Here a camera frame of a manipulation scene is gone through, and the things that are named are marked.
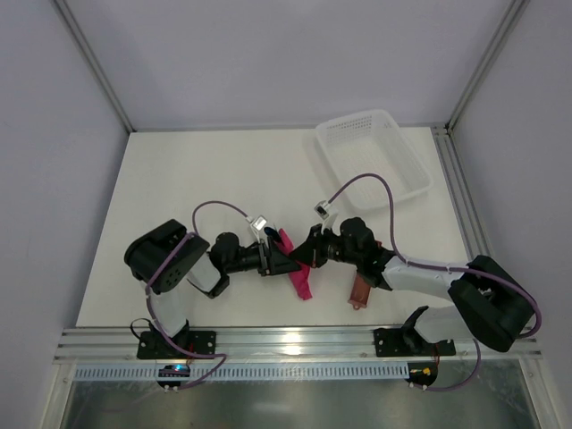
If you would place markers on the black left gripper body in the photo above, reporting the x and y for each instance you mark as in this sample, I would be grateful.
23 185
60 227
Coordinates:
265 257

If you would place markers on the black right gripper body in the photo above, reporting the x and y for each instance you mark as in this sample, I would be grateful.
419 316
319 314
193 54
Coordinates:
319 247

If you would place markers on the pink paper napkin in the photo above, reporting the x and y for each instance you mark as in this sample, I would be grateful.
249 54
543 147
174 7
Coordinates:
300 278

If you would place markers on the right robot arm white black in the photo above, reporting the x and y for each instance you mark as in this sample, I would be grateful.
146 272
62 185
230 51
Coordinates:
485 304

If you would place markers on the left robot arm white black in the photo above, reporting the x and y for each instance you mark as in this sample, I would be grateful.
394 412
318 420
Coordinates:
170 256

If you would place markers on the brown utensil tray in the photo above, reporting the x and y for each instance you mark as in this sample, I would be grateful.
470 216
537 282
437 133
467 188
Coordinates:
360 293

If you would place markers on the white plastic basket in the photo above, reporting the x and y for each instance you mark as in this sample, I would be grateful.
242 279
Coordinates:
372 142

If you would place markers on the left controller board black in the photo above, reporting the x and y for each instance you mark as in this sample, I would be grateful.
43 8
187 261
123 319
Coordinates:
173 377

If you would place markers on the controller board black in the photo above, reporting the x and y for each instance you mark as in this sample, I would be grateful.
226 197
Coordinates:
173 377
422 377

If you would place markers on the right controller board black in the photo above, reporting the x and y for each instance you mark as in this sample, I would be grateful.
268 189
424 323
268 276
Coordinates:
422 377

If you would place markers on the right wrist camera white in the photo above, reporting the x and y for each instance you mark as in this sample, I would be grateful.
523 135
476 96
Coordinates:
328 213

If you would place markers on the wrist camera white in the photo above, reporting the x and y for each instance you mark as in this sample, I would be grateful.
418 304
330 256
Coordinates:
328 213
257 226

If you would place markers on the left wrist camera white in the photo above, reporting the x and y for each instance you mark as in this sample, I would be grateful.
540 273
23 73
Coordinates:
257 226

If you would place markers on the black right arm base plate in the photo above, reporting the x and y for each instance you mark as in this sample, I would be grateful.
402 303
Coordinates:
402 342

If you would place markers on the right side aluminium rail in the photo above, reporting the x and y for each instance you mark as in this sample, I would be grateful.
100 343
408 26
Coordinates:
472 229

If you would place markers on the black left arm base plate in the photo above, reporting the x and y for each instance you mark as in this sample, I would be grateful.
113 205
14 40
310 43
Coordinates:
153 346

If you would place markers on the white slotted cable duct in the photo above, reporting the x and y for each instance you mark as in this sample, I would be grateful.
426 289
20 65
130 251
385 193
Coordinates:
228 372

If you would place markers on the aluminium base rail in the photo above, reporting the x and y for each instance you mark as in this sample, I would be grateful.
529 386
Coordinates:
106 345

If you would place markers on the right aluminium frame post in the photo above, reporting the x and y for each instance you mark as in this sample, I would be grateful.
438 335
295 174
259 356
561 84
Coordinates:
508 21

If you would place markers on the aluminium frame post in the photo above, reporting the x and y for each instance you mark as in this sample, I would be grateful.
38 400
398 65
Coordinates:
89 56
508 21

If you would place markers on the left aluminium frame post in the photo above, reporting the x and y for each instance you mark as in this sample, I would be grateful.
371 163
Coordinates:
89 56

